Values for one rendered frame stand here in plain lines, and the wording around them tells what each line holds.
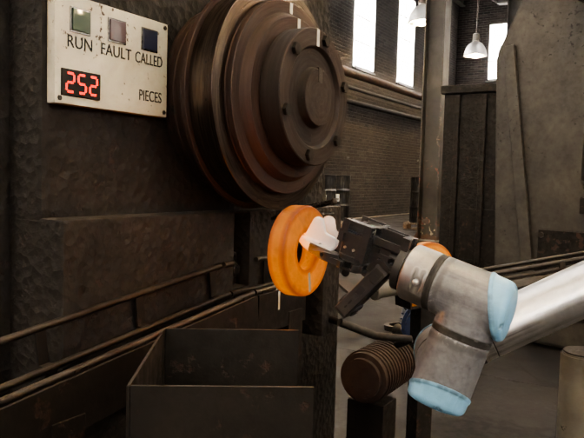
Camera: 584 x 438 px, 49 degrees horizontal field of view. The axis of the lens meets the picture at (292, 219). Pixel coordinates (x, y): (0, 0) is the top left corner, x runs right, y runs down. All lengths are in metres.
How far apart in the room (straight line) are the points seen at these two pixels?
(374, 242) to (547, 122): 2.98
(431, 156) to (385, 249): 9.24
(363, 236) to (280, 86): 0.36
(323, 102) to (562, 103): 2.69
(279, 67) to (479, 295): 0.57
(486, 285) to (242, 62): 0.61
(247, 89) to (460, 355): 0.62
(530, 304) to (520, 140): 2.90
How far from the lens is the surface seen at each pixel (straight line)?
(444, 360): 0.96
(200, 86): 1.22
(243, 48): 1.24
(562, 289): 1.11
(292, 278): 1.06
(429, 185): 10.24
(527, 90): 4.01
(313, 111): 1.30
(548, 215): 3.91
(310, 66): 1.33
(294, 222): 1.05
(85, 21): 1.16
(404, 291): 0.99
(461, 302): 0.95
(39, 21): 1.15
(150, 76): 1.26
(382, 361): 1.57
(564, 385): 1.83
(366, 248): 1.01
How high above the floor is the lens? 0.95
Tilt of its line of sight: 4 degrees down
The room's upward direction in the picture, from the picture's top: 2 degrees clockwise
